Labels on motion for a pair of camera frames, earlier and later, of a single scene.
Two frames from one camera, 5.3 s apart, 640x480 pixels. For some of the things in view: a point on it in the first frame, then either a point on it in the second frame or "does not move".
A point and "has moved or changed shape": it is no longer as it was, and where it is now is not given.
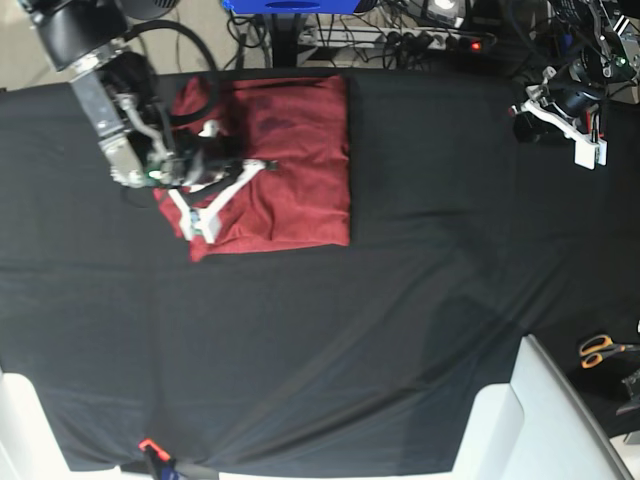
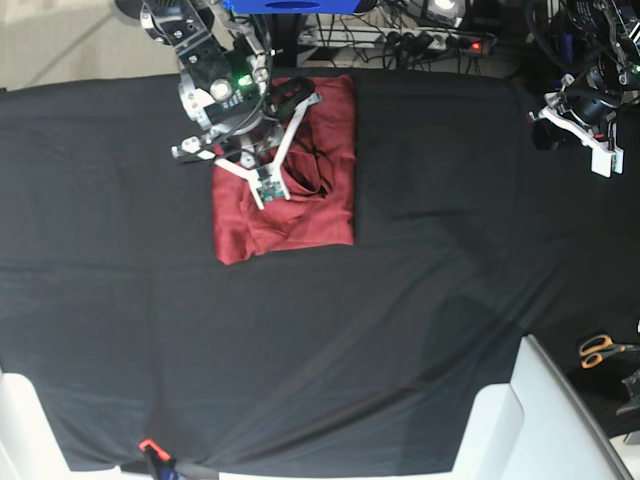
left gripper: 216,167 → 253,152
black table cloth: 465,239 does not move
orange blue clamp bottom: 163,463 does not move
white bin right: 538,427 does not move
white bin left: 29,448 does not move
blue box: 292,6 does not move
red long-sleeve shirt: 300,125 has moved or changed shape
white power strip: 394,38 does not move
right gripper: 567,102 → 585,109
